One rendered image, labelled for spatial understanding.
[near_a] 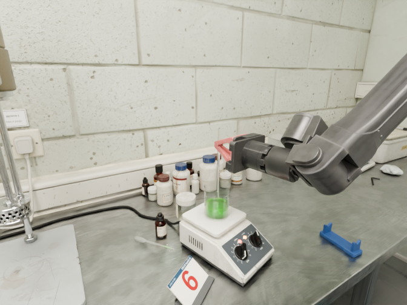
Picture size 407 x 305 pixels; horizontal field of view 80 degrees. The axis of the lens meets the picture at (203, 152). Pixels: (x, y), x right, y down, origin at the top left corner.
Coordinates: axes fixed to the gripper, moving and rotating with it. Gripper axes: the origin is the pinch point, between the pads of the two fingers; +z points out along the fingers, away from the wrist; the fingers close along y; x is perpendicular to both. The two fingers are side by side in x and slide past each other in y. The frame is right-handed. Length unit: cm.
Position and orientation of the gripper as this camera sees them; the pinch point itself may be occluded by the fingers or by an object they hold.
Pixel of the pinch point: (218, 144)
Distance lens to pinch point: 56.7
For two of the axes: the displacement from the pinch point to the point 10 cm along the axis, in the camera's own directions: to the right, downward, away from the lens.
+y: -7.4, 1.9, -6.4
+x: -0.1, 9.5, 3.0
